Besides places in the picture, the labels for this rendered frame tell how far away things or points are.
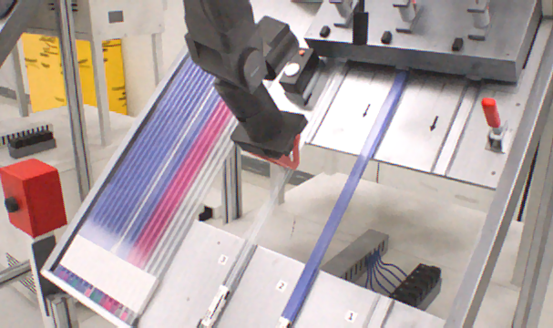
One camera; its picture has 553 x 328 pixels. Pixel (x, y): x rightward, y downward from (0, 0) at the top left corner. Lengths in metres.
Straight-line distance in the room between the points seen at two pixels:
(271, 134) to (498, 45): 0.33
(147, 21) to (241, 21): 1.45
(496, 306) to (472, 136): 0.46
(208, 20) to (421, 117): 0.37
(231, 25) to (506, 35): 0.39
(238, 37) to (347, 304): 0.36
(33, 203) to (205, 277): 0.64
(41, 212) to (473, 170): 1.00
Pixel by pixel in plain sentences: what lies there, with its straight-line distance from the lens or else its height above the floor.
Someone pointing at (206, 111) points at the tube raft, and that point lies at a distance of 0.94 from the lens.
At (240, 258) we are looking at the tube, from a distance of 0.75.
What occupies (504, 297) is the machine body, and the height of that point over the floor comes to 0.62.
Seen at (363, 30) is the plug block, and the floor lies 1.15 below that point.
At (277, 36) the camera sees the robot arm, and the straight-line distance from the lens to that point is 0.67.
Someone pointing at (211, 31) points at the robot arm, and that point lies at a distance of 0.55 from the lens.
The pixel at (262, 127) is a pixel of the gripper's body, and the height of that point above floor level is 1.03.
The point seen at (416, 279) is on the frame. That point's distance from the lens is 1.03.
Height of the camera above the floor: 1.23
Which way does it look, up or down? 21 degrees down
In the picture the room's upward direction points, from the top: straight up
